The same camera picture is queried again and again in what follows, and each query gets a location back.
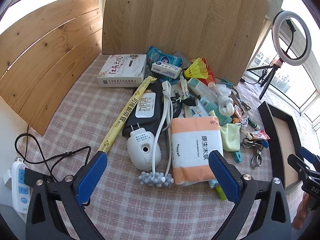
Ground blue cartoon packet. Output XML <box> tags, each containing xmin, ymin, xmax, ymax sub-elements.
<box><xmin>208</xmin><ymin>179</ymin><xmax>219</xmax><ymax>189</ymax></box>

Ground blue clothespin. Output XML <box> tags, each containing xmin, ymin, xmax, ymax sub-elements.
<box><xmin>232</xmin><ymin>151</ymin><xmax>242</xmax><ymax>163</ymax></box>

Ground metal keys carabiner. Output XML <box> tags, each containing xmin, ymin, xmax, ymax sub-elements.
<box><xmin>241</xmin><ymin>138</ymin><xmax>264</xmax><ymax>168</ymax></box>

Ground green microfiber cloth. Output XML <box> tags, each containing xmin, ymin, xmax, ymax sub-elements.
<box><xmin>218</xmin><ymin>121</ymin><xmax>240</xmax><ymax>152</ymax></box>

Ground orange white tissue pack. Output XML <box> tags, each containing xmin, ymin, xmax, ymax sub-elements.
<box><xmin>171</xmin><ymin>116</ymin><xmax>223</xmax><ymax>186</ymax></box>

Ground white plastic bag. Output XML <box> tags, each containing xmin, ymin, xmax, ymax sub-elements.
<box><xmin>215</xmin><ymin>84</ymin><xmax>234</xmax><ymax>117</ymax></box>

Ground yellow chopsticks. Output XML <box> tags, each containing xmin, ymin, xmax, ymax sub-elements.
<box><xmin>98</xmin><ymin>76</ymin><xmax>157</xmax><ymax>153</ymax></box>

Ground lime green tube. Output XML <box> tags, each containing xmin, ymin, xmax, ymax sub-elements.
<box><xmin>215</xmin><ymin>185</ymin><xmax>227</xmax><ymax>200</ymax></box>

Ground blue round tape measure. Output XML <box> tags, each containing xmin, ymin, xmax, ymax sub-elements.
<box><xmin>256</xmin><ymin>140</ymin><xmax>269</xmax><ymax>148</ymax></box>

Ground coffee mate sachet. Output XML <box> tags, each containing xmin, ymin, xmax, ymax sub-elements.
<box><xmin>249</xmin><ymin>129</ymin><xmax>270</xmax><ymax>140</ymax></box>

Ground person's right hand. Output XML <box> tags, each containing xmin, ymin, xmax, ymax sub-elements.
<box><xmin>292</xmin><ymin>193</ymin><xmax>311</xmax><ymax>230</ymax></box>

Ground black storage tray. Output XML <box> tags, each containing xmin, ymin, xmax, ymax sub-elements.
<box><xmin>258</xmin><ymin>101</ymin><xmax>303</xmax><ymax>192</ymax></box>

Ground green white lip balm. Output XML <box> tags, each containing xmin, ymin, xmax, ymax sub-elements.
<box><xmin>247</xmin><ymin>116</ymin><xmax>261</xmax><ymax>131</ymax></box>

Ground white power strip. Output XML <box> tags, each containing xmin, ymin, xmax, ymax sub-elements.
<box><xmin>11</xmin><ymin>158</ymin><xmax>30</xmax><ymax>214</ymax></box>

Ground teal lotion tube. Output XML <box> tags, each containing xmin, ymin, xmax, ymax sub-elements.
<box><xmin>200</xmin><ymin>97</ymin><xmax>232</xmax><ymax>126</ymax></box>

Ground metal clamp clip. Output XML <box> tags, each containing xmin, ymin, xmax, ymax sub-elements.
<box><xmin>230</xmin><ymin>87</ymin><xmax>251</xmax><ymax>111</ymax></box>

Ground black wet wipes pack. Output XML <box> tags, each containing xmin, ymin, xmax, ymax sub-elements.
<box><xmin>122</xmin><ymin>82</ymin><xmax>163</xmax><ymax>138</ymax></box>

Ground black tripod stand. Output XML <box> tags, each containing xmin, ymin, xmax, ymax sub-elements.
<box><xmin>247</xmin><ymin>63</ymin><xmax>280</xmax><ymax>100</ymax></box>

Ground white tube blue cap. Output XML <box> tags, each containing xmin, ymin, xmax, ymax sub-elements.
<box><xmin>187</xmin><ymin>77</ymin><xmax>218</xmax><ymax>103</ymax></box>

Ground teal clothespin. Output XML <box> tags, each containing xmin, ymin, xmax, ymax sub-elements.
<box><xmin>220</xmin><ymin>79</ymin><xmax>233</xmax><ymax>89</ymax></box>

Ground red packet pouch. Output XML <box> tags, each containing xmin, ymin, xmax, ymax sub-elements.
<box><xmin>196</xmin><ymin>58</ymin><xmax>215</xmax><ymax>87</ymax></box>

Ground yellow shuttlecock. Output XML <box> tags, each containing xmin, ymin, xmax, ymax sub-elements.
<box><xmin>183</xmin><ymin>58</ymin><xmax>208</xmax><ymax>79</ymax></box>

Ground white floral cardboard box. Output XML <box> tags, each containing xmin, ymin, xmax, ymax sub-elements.
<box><xmin>97</xmin><ymin>54</ymin><xmax>146</xmax><ymax>88</ymax></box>

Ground white blue pill box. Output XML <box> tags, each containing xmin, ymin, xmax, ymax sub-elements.
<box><xmin>151</xmin><ymin>61</ymin><xmax>182</xmax><ymax>79</ymax></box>

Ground slatted pine wood panel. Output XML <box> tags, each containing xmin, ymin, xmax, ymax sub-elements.
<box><xmin>1</xmin><ymin>0</ymin><xmax>103</xmax><ymax>134</ymax></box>

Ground blue tissue packet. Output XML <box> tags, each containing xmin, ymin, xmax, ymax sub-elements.
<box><xmin>146</xmin><ymin>46</ymin><xmax>182</xmax><ymax>85</ymax></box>

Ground large wooden board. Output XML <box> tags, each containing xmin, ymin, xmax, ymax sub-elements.
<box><xmin>102</xmin><ymin>0</ymin><xmax>267</xmax><ymax>85</ymax></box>

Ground black usb adapter cable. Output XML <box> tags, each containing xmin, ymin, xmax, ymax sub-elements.
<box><xmin>171</xmin><ymin>88</ymin><xmax>200</xmax><ymax>117</ymax></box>

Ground white ring light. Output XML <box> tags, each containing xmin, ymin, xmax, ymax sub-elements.
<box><xmin>272</xmin><ymin>11</ymin><xmax>312</xmax><ymax>66</ymax></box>

